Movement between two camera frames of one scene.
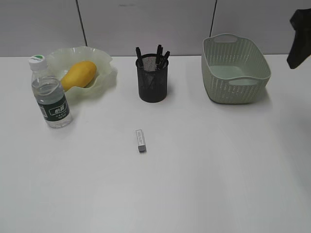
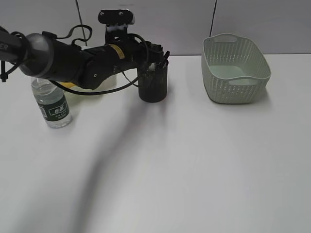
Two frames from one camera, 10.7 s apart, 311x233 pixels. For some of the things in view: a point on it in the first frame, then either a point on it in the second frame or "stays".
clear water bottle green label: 49,94 stays
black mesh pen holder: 152,77 stays
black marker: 164,62 stays
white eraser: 141,143 → 152,68
